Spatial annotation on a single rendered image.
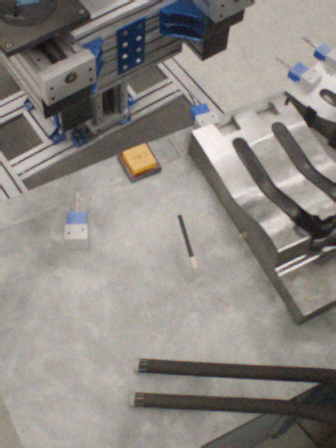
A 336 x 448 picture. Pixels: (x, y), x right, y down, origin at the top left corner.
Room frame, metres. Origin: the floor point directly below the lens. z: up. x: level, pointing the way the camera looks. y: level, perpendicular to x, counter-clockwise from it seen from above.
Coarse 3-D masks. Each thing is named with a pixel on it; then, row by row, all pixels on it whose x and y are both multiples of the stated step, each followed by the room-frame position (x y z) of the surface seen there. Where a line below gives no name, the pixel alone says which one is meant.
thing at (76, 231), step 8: (72, 216) 0.76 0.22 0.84; (80, 216) 0.76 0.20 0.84; (72, 224) 0.74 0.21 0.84; (80, 224) 0.74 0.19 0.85; (72, 232) 0.71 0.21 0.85; (80, 232) 0.72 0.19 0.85; (72, 240) 0.70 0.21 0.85; (80, 240) 0.70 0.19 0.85; (72, 248) 0.70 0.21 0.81; (80, 248) 0.70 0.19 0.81
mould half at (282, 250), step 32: (256, 128) 1.01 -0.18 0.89; (288, 128) 1.03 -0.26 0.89; (224, 160) 0.92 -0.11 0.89; (288, 160) 0.94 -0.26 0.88; (320, 160) 0.95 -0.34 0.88; (224, 192) 0.85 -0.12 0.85; (256, 192) 0.84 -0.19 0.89; (288, 192) 0.84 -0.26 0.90; (320, 192) 0.83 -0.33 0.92; (256, 224) 0.74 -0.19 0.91; (288, 224) 0.74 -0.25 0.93; (256, 256) 0.72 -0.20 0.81; (288, 256) 0.68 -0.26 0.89; (320, 256) 0.71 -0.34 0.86; (288, 288) 0.62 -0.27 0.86; (320, 288) 0.63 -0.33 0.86
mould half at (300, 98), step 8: (320, 64) 1.27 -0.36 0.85; (328, 72) 1.25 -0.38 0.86; (328, 80) 1.22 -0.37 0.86; (288, 88) 1.18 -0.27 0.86; (296, 88) 1.18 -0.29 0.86; (304, 88) 1.18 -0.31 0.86; (320, 88) 1.19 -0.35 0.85; (328, 88) 1.19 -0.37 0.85; (288, 96) 1.16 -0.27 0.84; (296, 96) 1.15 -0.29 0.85; (304, 96) 1.16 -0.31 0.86; (312, 96) 1.16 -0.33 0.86; (296, 104) 1.14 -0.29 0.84; (304, 104) 1.13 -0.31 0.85; (312, 104) 1.13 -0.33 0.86; (320, 104) 1.14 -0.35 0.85; (328, 104) 1.14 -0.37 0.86; (304, 112) 1.13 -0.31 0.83; (320, 112) 1.11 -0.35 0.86; (328, 112) 1.11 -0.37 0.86; (320, 120) 1.09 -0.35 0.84; (328, 120) 1.08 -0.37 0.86; (320, 128) 1.09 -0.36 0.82; (328, 128) 1.08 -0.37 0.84; (328, 136) 1.07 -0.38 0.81
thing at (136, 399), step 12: (132, 396) 0.37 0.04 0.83; (144, 396) 0.37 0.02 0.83; (156, 396) 0.37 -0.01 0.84; (168, 396) 0.38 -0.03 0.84; (180, 396) 0.38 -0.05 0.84; (192, 396) 0.38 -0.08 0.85; (204, 396) 0.38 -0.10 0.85; (168, 408) 0.35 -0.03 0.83; (180, 408) 0.35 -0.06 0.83; (192, 408) 0.35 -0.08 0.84; (204, 408) 0.36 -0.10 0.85; (216, 408) 0.36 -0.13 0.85; (228, 408) 0.36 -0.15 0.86; (240, 408) 0.36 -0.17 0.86; (252, 408) 0.36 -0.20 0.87; (264, 408) 0.36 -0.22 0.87
